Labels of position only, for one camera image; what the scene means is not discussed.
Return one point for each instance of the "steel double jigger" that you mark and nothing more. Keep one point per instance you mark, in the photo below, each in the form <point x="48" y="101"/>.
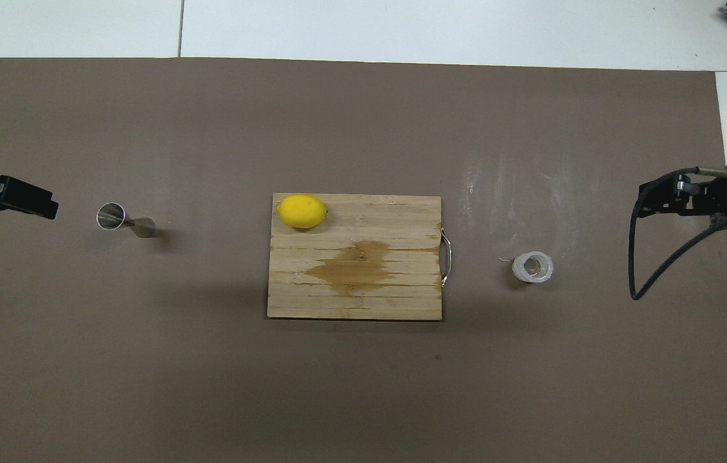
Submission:
<point x="139" y="226"/>

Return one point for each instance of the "clear textured plastic cup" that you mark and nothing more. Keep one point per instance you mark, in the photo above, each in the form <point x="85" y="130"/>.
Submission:
<point x="520" y="270"/>

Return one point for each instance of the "yellow lemon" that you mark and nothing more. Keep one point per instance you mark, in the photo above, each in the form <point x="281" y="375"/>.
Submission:
<point x="302" y="211"/>

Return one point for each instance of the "wooden cutting board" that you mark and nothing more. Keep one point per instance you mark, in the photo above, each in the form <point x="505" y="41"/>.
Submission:
<point x="363" y="289"/>

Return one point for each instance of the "brown table mat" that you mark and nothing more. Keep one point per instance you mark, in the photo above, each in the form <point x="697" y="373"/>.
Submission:
<point x="337" y="386"/>

